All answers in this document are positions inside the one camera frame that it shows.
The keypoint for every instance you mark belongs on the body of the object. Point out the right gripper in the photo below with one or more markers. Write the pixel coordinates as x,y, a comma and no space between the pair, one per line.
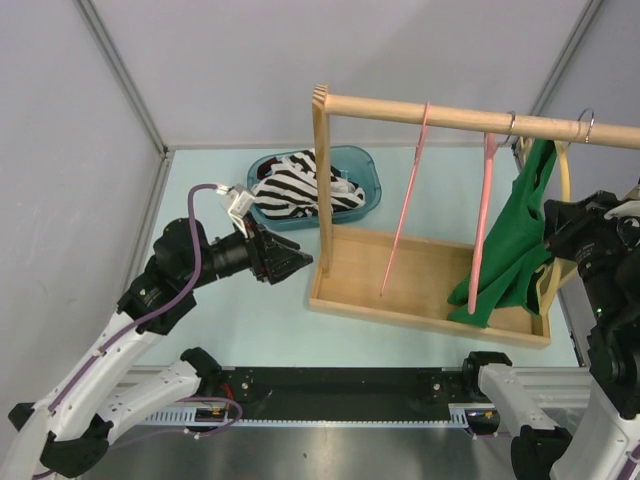
563,220

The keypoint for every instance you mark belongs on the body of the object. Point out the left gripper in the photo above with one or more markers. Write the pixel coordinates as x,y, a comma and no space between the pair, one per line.
272,257

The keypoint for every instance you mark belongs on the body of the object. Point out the yellow hanger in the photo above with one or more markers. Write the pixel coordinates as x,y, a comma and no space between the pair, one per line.
556,274

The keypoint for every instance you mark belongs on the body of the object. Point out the green tank top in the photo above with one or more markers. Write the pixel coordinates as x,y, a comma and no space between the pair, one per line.
514,248

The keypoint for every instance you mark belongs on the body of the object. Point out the striped black white top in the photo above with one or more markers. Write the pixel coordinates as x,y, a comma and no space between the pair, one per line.
300,190

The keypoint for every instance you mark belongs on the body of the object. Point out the thick pink hanger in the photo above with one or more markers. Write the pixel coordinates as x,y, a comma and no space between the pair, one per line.
490,147

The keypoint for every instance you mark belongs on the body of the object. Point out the thin pink wire hanger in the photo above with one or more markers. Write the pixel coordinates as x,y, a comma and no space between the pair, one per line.
407,198

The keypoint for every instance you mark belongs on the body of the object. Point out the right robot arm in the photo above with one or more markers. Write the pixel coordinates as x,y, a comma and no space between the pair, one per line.
606,442

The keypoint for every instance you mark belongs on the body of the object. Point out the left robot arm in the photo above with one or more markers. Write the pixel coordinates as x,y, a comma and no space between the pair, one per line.
70,430

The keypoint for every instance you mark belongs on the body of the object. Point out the teal plastic basin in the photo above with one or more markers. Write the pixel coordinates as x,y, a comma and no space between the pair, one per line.
286,192

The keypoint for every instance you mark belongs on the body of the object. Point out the wooden clothes rack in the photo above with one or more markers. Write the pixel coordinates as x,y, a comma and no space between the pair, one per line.
371,275

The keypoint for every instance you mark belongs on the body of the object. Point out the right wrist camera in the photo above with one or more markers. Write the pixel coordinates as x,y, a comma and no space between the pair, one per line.
629,206

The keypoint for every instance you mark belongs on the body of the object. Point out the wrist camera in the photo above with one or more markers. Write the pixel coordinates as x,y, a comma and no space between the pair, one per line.
629,206
236,201

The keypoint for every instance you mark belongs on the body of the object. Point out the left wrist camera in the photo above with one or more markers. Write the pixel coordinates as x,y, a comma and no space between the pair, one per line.
236,201

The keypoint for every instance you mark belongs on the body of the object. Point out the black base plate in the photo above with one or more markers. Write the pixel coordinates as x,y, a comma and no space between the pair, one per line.
345,394

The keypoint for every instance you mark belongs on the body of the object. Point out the white cable duct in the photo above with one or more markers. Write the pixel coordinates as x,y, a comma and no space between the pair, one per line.
185,417

